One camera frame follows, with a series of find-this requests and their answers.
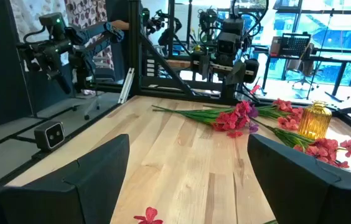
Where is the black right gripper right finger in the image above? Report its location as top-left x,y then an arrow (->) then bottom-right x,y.
246,133 -> 351,224

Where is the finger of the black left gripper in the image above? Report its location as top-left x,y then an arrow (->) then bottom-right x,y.
190,52 -> 213,81
224,58 -> 260,87

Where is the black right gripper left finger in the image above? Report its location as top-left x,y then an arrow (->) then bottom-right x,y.
0,133 -> 131,224

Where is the yellow ribbed glass vase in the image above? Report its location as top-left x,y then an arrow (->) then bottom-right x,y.
297,100 -> 333,141

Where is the wooden background table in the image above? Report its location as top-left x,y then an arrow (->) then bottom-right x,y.
165,58 -> 255,76

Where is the brown cardboard box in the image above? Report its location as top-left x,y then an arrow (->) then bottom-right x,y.
269,36 -> 284,57

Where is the black perforated box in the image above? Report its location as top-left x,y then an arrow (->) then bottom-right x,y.
279,32 -> 312,57

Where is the black office chair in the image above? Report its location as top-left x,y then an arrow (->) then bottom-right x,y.
287,43 -> 324,91

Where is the silver aluminium extrusion bar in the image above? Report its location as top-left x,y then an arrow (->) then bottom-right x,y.
118,67 -> 135,105

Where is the black-legged background desk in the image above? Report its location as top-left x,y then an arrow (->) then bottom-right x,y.
261,46 -> 351,103

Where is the grey office chair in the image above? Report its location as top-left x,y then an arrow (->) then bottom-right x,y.
69,55 -> 117,121

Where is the person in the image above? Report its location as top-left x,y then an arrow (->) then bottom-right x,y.
65,20 -> 130,47

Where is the patterned curtain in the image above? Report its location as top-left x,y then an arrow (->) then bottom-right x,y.
9,0 -> 116,71

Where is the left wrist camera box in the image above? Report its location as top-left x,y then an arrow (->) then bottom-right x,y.
217,30 -> 242,57

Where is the grey table-level camera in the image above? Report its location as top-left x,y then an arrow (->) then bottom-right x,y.
34,120 -> 66,152

